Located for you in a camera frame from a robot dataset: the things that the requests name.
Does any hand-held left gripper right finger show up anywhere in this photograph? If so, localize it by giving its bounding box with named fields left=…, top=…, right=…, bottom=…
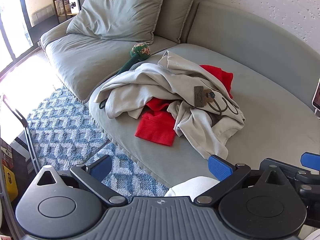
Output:
left=193, top=154, right=293, bottom=207

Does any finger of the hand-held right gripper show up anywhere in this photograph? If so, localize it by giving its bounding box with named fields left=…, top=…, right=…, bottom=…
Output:
left=259, top=157, right=320, bottom=181
left=300, top=152, right=320, bottom=172

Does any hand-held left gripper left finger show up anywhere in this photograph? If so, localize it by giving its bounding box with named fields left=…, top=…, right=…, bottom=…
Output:
left=37, top=154, right=128, bottom=207

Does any red garment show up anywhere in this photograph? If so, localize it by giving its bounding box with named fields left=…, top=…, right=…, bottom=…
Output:
left=135, top=65, right=234, bottom=147

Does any cream t-shirt brown script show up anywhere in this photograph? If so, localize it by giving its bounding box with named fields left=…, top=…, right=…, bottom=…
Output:
left=94, top=50, right=246, bottom=160

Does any blue white patterned rug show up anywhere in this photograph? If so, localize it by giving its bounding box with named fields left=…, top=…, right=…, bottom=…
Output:
left=26, top=87, right=170, bottom=198

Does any white smartphone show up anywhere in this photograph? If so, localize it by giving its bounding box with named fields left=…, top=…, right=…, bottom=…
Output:
left=311, top=76, right=320, bottom=111

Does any brown hang tag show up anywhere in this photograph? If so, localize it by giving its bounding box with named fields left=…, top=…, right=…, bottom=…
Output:
left=193, top=85, right=218, bottom=109

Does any black metal stand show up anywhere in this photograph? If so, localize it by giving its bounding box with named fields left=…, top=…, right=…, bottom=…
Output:
left=1, top=94, right=41, bottom=173

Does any grey sofa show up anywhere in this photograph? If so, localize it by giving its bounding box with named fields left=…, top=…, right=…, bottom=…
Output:
left=39, top=0, right=320, bottom=189

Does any yellow object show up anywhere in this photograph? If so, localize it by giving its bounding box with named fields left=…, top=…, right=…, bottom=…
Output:
left=2, top=164, right=19, bottom=203

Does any green floral massage hammer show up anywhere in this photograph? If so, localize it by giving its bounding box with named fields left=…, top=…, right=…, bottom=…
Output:
left=116, top=43, right=152, bottom=75

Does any large grey-green back cushion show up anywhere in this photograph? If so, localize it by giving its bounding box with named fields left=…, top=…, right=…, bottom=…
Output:
left=66, top=0, right=168, bottom=45

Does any narrow grey-green back cushion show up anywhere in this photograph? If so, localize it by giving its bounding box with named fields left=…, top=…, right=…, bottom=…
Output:
left=152, top=0, right=201, bottom=45

